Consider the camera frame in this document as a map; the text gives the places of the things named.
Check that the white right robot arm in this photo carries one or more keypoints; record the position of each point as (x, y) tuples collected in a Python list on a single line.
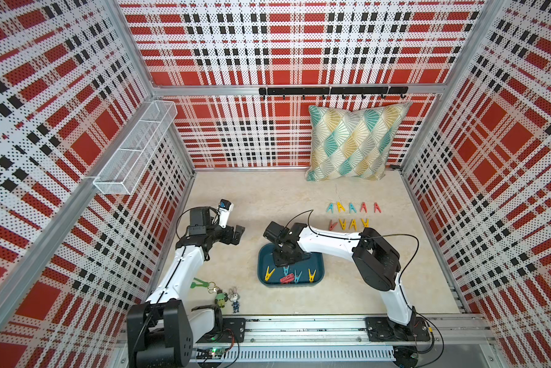
[(377, 261)]

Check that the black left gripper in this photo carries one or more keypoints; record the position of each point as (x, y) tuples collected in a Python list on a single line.
[(228, 239)]

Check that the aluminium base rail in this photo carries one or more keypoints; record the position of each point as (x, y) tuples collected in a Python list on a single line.
[(443, 340)]

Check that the geometric patterned pillow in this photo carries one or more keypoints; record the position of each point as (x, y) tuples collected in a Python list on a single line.
[(352, 143)]

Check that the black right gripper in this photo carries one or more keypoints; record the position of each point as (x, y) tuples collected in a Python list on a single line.
[(278, 262)]

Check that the rabbit figurine keychain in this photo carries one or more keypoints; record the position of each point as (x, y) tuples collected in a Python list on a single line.
[(234, 298)]

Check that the black hook rail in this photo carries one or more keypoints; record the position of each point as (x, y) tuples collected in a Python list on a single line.
[(381, 91)]

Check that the red clothespin second row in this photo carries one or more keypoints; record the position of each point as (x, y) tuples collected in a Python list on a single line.
[(333, 225)]

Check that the teal plastic storage box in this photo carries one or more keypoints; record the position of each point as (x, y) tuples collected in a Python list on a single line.
[(265, 260)]

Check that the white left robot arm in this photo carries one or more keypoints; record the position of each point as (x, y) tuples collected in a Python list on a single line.
[(160, 332)]

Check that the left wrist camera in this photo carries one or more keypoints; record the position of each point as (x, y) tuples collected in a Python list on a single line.
[(224, 210)]

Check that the green figurine keychain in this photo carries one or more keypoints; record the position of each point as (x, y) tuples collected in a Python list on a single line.
[(221, 299)]

